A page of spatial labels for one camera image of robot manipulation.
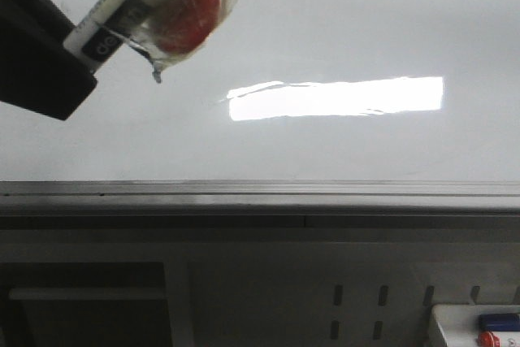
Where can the white whiteboard with aluminium frame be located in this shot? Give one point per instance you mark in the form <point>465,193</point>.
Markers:
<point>313,112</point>

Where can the white marker tray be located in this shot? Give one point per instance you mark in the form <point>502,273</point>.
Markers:
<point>458,325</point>

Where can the grey perforated metal panel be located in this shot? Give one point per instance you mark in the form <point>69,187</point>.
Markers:
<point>246,287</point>

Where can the white black whiteboard marker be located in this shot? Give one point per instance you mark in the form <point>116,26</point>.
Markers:
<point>109,25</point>

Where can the red capped marker in tray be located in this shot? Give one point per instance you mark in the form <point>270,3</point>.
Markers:
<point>499,339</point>

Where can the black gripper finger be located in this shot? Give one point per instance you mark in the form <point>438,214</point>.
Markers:
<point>37,73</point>

